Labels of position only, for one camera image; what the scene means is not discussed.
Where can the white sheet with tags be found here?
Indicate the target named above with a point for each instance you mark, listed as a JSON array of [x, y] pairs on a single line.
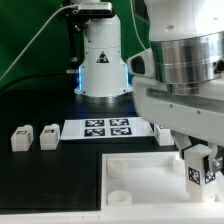
[[105, 128]]

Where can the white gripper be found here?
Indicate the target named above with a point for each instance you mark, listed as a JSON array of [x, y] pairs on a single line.
[[200, 116]]

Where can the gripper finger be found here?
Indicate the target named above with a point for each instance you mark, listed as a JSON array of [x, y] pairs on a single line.
[[214, 162]]

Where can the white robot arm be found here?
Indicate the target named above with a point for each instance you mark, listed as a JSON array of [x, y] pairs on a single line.
[[175, 51]]

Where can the white square tabletop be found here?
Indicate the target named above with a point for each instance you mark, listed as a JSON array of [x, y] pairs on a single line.
[[152, 182]]

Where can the grey camera on mount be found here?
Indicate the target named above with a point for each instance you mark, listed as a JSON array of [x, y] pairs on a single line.
[[95, 8]]

